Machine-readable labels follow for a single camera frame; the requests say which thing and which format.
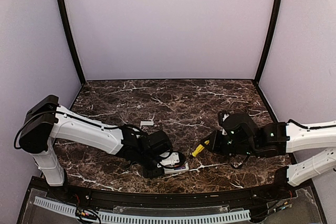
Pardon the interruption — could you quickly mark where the right black frame post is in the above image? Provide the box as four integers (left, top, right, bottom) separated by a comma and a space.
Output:
254, 0, 281, 86

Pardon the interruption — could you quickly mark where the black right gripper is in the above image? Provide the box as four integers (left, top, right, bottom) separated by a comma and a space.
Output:
201, 129, 257, 157

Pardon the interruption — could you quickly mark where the left black frame post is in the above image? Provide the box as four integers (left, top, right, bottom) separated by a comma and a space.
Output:
57, 0, 86, 85

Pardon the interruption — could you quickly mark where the red blue battery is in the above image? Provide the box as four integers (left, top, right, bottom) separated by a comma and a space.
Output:
174, 164, 188, 170

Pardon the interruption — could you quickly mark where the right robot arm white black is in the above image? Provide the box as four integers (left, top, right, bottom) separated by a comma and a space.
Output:
200, 112, 335, 200

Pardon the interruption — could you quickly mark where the white button remote control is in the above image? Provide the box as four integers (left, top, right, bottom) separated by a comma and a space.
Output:
164, 163, 189, 175

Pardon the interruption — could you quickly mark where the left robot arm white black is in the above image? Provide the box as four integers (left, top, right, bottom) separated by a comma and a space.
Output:
14, 95, 173, 201

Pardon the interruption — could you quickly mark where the black frame post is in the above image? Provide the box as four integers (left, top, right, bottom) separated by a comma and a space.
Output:
254, 0, 281, 86
57, 0, 86, 85

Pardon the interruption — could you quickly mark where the grey battery cover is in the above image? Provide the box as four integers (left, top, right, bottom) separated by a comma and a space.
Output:
140, 121, 154, 126

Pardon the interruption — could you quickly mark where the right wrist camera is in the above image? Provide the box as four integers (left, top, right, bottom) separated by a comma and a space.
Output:
217, 111, 230, 126

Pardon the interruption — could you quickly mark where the white slotted cable duct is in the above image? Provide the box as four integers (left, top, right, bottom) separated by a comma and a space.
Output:
34, 196, 251, 223

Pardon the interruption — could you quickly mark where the yellow handled screwdriver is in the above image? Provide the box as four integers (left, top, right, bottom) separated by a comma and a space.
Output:
191, 141, 209, 158

